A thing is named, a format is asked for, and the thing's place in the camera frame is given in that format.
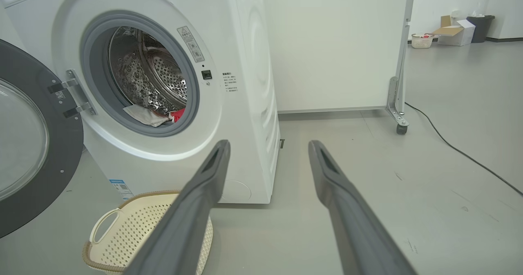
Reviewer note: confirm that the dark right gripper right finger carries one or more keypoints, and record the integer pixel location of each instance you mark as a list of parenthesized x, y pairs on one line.
[(355, 234)]

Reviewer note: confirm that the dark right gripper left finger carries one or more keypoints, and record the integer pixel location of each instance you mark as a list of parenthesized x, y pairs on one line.
[(184, 226)]

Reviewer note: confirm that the red garment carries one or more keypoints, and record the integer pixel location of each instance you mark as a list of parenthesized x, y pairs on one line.
[(178, 115)]

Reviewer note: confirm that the white garment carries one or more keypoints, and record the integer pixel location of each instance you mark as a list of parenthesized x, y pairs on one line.
[(145, 115)]

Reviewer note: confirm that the dark round washing machine door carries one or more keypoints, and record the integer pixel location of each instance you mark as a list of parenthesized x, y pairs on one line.
[(65, 144)]

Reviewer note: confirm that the cream perforated laundry basket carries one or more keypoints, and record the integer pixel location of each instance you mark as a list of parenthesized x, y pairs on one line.
[(130, 226)]

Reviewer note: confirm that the white front-load washing machine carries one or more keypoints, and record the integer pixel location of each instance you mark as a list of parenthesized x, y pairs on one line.
[(245, 103)]

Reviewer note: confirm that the small white storage basket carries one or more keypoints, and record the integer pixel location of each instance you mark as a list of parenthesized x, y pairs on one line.
[(421, 42)]

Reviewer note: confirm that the open white cardboard box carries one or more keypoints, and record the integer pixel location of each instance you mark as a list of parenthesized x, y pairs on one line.
[(459, 36)]

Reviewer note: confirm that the blue energy label sticker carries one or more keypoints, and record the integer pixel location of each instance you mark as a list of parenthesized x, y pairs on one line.
[(121, 188)]

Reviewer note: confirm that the white partition board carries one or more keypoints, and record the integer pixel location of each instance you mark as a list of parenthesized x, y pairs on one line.
[(335, 42)]

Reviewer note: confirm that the black trash bin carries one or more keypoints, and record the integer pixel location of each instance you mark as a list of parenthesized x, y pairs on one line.
[(481, 27)]

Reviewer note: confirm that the grey bracket with caster wheel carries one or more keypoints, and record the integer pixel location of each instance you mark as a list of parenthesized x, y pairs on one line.
[(395, 103)]

